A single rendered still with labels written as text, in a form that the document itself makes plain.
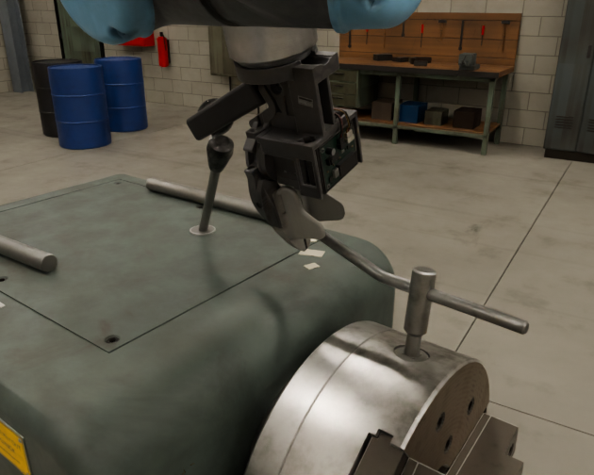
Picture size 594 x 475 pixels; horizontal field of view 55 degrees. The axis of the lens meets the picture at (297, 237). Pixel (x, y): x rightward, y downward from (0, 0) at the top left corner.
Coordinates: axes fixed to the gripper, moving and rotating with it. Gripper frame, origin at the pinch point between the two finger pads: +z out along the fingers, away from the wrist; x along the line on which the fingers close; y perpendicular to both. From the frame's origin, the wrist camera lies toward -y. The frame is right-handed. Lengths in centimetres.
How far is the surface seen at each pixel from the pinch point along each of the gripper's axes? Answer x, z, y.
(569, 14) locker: 567, 160, -115
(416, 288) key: -1.1, 0.9, 14.4
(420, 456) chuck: -10.6, 11.2, 19.0
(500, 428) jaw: 2.7, 22.1, 21.4
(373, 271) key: -0.2, 1.4, 9.3
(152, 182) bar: 11.2, 8.1, -40.0
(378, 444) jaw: -13.4, 7.3, 16.7
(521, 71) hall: 594, 232, -167
